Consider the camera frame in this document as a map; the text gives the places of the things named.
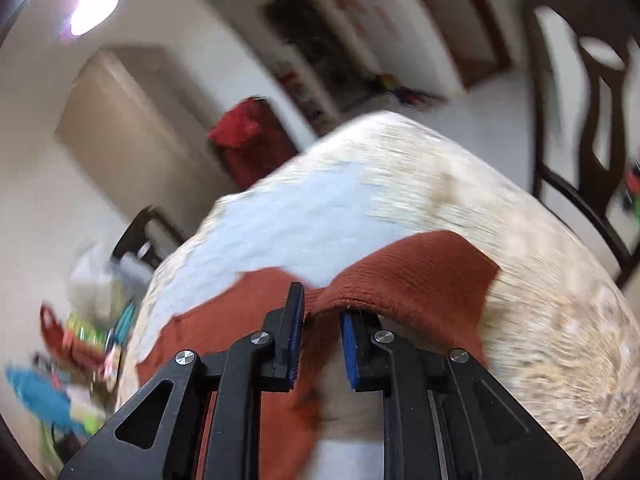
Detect red cloth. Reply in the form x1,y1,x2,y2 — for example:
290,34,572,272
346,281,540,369
206,97,301,191

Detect red bag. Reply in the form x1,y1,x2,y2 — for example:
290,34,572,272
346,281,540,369
40,302,108,368

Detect blue cloth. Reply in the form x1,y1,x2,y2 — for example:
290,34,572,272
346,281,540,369
5,366,86,433

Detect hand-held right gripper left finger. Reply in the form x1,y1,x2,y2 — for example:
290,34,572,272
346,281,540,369
57,282,306,480

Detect light blue quilted mat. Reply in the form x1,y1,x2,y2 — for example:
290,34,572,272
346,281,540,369
142,162,436,480

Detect brown wooden door frame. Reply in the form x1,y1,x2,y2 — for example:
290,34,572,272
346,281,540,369
395,0,513,88

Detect teal packet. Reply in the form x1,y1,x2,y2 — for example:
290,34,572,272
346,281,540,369
112,297,138,346

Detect green snack packets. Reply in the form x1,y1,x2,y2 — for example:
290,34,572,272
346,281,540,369
65,312,110,348

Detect round ceiling light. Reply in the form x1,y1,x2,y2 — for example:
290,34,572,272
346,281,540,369
70,0,120,36

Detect dark glass cabinet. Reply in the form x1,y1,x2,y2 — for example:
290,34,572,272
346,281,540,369
260,0,376,111

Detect dark wooden chair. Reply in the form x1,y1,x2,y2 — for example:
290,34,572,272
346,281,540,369
520,0,640,286
111,206,186,268

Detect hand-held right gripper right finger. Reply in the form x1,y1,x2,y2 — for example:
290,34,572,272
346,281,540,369
339,310,585,480

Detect rust brown knit garment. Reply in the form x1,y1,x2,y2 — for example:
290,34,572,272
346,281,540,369
135,230,502,480

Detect beige lace tablecloth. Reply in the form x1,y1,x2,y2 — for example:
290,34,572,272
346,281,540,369
112,110,633,480

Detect beige door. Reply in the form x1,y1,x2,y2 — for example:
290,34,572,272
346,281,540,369
54,47,236,226

